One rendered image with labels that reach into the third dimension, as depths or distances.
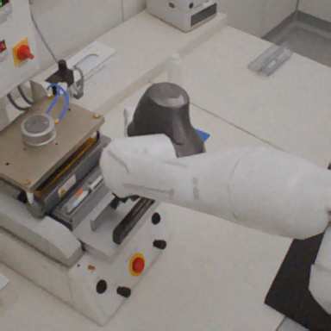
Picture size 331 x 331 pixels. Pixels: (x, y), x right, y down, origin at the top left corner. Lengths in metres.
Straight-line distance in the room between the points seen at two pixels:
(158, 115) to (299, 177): 0.35
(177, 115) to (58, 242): 0.46
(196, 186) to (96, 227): 0.56
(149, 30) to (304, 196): 1.64
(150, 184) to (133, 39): 1.40
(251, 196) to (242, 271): 0.81
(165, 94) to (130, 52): 1.16
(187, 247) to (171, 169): 0.75
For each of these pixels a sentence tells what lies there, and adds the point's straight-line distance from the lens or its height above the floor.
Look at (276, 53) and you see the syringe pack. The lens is 2.11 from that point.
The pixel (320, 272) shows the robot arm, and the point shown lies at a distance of 0.68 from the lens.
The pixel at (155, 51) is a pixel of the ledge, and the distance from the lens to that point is 2.09.
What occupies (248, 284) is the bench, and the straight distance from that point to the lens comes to 1.46.
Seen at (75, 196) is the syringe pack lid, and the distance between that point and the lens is 1.29.
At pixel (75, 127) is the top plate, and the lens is 1.30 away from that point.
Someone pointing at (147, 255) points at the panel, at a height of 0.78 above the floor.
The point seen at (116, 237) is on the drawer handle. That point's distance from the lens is 1.22.
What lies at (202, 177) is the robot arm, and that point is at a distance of 0.74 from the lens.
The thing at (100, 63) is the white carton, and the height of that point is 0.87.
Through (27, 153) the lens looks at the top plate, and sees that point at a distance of 1.26.
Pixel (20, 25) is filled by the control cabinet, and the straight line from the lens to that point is 1.32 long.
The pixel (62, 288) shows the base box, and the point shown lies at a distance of 1.36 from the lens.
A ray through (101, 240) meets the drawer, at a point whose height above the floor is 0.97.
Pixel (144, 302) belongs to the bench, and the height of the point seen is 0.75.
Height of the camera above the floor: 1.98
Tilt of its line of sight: 43 degrees down
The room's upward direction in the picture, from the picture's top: 2 degrees counter-clockwise
